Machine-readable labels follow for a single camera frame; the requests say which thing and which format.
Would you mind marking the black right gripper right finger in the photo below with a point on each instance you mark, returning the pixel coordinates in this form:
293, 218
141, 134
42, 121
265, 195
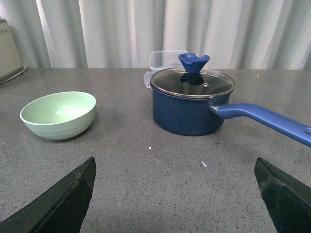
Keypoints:
287, 200

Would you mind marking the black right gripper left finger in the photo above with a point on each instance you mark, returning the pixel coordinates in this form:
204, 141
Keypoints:
60, 209

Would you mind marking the green bowl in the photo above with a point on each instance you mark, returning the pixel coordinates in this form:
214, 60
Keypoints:
61, 115

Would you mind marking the blue saucepan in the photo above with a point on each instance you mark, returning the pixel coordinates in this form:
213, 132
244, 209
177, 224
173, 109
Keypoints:
196, 117

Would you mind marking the cream toaster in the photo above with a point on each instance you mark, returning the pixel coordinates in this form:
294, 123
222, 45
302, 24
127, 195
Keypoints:
11, 64

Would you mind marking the glass lid blue knob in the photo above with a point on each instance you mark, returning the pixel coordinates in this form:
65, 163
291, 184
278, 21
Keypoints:
192, 80

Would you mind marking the white curtain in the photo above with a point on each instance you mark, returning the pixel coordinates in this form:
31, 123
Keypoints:
244, 34

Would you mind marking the clear plastic container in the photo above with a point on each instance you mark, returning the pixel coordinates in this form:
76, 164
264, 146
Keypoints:
160, 60

